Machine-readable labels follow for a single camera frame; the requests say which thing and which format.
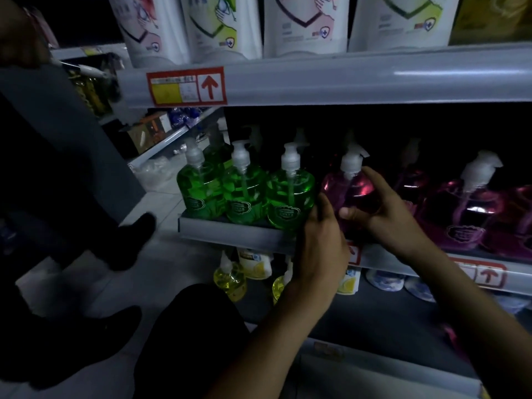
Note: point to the person's left hand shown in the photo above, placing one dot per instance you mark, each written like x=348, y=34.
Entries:
x=322, y=257

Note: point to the white refill pouch pink print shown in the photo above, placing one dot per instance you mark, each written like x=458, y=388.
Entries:
x=305, y=24
x=153, y=33

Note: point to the person's right hand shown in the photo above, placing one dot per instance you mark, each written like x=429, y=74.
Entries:
x=390, y=224

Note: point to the white and yellow refill pouch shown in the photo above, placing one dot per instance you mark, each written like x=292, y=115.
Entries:
x=255, y=263
x=350, y=281

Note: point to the person's left forearm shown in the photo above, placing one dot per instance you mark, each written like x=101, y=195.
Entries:
x=266, y=349

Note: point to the white refill pouch green print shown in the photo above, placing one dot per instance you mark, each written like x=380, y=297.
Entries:
x=401, y=22
x=220, y=29

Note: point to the red arrow price label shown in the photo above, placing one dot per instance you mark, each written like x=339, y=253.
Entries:
x=484, y=273
x=354, y=254

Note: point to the grey shelf price rail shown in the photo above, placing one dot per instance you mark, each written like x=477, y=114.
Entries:
x=353, y=78
x=232, y=234
x=374, y=369

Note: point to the person's black trouser leg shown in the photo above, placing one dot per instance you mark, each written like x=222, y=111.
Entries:
x=187, y=344

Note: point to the red and yellow price label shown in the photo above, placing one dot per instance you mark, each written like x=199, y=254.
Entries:
x=186, y=87

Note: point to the pink soap pump bottle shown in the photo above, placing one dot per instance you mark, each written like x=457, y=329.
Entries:
x=461, y=216
x=411, y=182
x=347, y=191
x=515, y=228

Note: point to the green soap pump bottle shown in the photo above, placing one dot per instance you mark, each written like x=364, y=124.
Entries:
x=217, y=151
x=244, y=195
x=200, y=191
x=290, y=199

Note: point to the yellow soap pump bottle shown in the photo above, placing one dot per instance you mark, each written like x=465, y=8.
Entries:
x=230, y=280
x=280, y=286

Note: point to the person's left thumb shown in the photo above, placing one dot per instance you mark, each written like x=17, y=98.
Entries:
x=326, y=209

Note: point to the white and blue refill pouch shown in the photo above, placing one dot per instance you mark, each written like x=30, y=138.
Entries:
x=419, y=290
x=513, y=304
x=385, y=280

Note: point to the person's right thumb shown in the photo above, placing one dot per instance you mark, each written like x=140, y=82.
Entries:
x=355, y=213

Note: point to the clear plastic bag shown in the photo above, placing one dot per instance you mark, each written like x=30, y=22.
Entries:
x=153, y=173

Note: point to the person's right forearm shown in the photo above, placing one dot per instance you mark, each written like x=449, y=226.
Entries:
x=478, y=319

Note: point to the background goods shelf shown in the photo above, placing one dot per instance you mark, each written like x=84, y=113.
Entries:
x=137, y=128

